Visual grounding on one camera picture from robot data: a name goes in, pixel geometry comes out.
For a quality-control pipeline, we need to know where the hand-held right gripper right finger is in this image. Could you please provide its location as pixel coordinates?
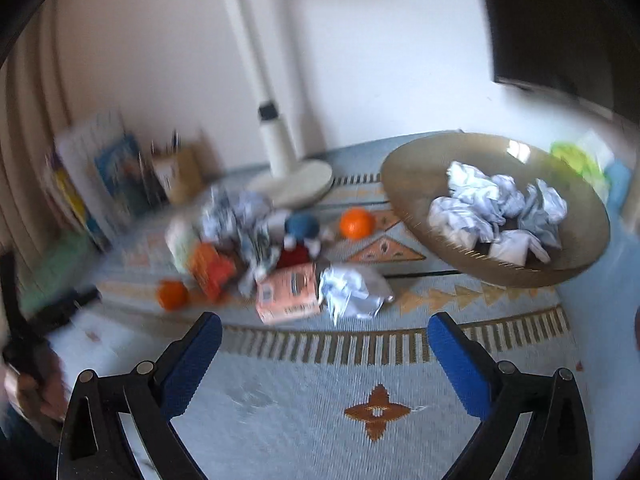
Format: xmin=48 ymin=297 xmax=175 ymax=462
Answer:
xmin=426 ymin=311 xmax=593 ymax=480

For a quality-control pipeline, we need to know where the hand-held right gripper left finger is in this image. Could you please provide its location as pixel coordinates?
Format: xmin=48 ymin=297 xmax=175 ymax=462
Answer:
xmin=56 ymin=311 xmax=223 ymax=480

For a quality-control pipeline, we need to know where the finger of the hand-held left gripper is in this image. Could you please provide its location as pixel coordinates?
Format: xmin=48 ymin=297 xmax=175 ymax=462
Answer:
xmin=25 ymin=285 xmax=103 ymax=333

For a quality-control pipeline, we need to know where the white paper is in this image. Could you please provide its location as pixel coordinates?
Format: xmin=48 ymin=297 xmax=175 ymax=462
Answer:
xmin=517 ymin=179 xmax=569 ymax=252
xmin=427 ymin=195 xmax=507 ymax=252
xmin=446 ymin=161 xmax=526 ymax=221
xmin=487 ymin=229 xmax=552 ymax=267
xmin=317 ymin=264 xmax=397 ymax=322

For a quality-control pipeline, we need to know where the gold ribbed bowl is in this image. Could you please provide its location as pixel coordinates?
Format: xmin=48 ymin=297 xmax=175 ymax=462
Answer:
xmin=381 ymin=132 xmax=612 ymax=289

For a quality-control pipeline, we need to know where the person's left hand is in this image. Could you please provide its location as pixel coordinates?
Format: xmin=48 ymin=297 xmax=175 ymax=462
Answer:
xmin=0 ymin=355 xmax=71 ymax=436

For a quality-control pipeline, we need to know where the green packet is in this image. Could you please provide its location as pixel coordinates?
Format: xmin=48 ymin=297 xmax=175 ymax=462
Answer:
xmin=24 ymin=232 xmax=102 ymax=312

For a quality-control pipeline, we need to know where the orange ball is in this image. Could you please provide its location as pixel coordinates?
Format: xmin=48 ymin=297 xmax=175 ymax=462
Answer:
xmin=155 ymin=279 xmax=191 ymax=311
xmin=339 ymin=207 xmax=376 ymax=240

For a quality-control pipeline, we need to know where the white packet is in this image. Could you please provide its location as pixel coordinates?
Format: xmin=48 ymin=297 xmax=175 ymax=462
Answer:
xmin=164 ymin=216 xmax=202 ymax=274

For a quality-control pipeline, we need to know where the patterned blue mat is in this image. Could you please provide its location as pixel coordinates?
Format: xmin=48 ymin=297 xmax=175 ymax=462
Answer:
xmin=47 ymin=130 xmax=623 ymax=480

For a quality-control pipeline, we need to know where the blue picture book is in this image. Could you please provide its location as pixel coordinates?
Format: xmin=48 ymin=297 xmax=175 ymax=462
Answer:
xmin=94 ymin=131 xmax=152 ymax=219

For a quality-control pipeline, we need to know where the white picture book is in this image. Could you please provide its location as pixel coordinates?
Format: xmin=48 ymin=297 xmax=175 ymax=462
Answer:
xmin=54 ymin=109 xmax=132 ymax=252

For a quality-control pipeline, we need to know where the blue and red plush toy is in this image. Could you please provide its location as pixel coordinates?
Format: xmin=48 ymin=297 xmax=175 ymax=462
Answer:
xmin=276 ymin=211 xmax=334 ymax=272

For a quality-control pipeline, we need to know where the brown paper pen holder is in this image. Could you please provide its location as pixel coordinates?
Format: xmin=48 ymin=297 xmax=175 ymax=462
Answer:
xmin=149 ymin=129 xmax=214 ymax=206

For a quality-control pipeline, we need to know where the green yellow cloth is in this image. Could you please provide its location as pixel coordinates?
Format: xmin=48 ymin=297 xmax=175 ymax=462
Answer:
xmin=549 ymin=139 xmax=609 ymax=197

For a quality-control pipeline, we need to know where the light blue packet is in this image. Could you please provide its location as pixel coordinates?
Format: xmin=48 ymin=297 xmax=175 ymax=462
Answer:
xmin=604 ymin=159 xmax=634 ymax=212

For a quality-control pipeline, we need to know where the white lamp stand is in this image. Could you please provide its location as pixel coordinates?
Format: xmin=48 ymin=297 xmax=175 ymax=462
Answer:
xmin=142 ymin=0 xmax=335 ymax=209

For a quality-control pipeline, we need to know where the black monitor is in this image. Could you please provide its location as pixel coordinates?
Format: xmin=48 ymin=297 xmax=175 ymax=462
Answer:
xmin=472 ymin=0 xmax=640 ymax=127

